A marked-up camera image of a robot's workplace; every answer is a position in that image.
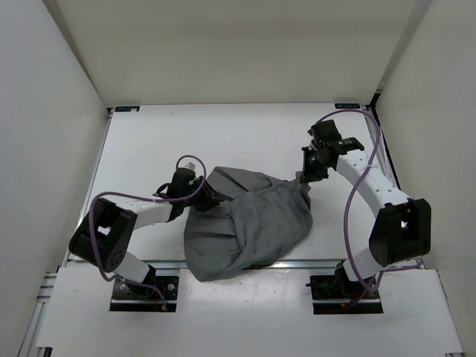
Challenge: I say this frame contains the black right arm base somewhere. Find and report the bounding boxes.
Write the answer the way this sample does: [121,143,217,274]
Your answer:
[306,263,384,315]

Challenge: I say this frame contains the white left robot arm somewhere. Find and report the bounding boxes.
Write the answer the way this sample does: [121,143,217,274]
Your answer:
[68,177,225,298]

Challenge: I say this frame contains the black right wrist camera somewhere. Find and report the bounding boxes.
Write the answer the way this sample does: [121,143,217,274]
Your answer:
[308,120,364,155]

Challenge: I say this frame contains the grey pleated skirt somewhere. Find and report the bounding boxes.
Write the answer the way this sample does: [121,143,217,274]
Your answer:
[184,167,313,282]

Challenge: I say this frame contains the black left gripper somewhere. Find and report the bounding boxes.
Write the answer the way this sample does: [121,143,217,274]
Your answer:
[182,175,225,212]

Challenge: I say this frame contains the aluminium left frame rail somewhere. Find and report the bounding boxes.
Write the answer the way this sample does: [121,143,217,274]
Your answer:
[61,107,115,267]

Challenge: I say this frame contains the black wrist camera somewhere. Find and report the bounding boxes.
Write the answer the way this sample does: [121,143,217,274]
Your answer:
[153,161,202,199]
[308,120,364,155]

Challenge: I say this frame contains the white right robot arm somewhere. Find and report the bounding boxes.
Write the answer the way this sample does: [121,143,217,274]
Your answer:
[300,138,431,298]

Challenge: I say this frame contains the blue right corner label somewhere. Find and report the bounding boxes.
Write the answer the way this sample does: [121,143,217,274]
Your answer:
[335,103,361,110]

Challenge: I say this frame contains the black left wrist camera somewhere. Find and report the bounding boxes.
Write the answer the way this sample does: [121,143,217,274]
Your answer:
[153,161,202,199]

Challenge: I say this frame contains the aluminium frame rail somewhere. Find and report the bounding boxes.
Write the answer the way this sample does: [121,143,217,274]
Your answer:
[359,109,431,268]
[61,107,115,267]

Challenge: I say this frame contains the blue corner label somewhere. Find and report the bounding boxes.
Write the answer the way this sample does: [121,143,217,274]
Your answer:
[335,103,361,110]
[115,106,140,112]

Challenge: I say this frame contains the blue left corner label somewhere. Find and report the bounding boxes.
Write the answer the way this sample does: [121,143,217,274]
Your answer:
[115,106,140,112]

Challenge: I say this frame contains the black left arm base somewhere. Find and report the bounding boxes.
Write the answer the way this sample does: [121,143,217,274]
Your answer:
[109,271,179,313]

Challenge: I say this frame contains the aluminium right frame rail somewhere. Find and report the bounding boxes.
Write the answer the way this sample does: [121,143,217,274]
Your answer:
[359,109,431,268]

